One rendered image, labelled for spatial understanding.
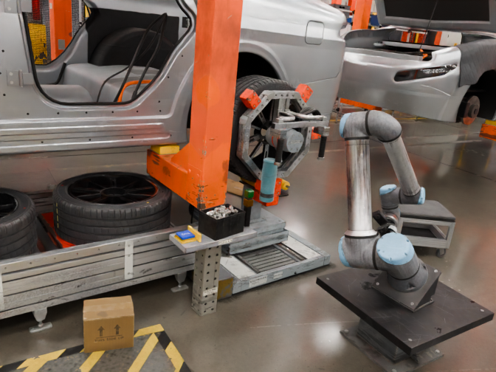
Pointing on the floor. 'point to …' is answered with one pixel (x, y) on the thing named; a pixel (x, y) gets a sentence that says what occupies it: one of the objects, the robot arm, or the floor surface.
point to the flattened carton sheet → (235, 187)
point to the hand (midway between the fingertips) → (381, 236)
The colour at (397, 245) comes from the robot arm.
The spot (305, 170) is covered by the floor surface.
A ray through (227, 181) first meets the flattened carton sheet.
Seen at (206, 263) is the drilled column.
